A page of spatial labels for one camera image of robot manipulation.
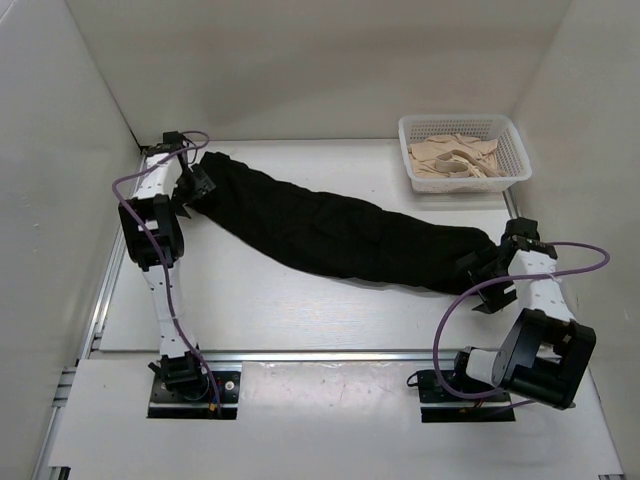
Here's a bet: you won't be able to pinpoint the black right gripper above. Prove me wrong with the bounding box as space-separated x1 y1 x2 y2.
453 242 518 314

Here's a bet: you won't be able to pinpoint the black trousers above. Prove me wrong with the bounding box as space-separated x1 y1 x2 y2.
189 152 498 295

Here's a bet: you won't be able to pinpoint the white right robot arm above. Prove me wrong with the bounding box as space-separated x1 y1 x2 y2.
449 218 596 410

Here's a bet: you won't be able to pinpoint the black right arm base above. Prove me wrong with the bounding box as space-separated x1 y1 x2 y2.
406 370 516 424

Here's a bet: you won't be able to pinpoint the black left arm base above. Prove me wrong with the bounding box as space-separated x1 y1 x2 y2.
147 363 241 420

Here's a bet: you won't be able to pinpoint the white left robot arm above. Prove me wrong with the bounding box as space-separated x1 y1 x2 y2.
112 130 220 403

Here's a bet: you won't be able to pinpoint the beige trousers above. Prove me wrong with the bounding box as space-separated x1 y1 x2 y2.
408 134 507 179

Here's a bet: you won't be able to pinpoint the white plastic basket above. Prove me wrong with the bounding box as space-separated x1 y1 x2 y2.
398 114 532 194

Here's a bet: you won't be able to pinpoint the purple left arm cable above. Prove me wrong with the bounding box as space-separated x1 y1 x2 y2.
112 129 224 417

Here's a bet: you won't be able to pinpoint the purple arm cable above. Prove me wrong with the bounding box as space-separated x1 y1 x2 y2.
112 129 224 417
432 241 612 412

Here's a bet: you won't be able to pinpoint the silver right aluminium rail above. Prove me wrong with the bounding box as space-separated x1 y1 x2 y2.
502 188 523 219

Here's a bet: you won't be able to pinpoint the silver aluminium rail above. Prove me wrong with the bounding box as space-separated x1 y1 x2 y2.
88 350 456 364
502 188 523 219
82 145 153 359

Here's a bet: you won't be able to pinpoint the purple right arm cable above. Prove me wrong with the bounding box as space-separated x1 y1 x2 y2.
432 241 612 412

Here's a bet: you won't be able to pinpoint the silver front aluminium rail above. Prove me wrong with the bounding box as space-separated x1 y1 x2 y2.
88 350 456 364

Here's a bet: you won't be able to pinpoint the silver left aluminium rail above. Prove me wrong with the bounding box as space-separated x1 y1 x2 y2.
82 145 153 359

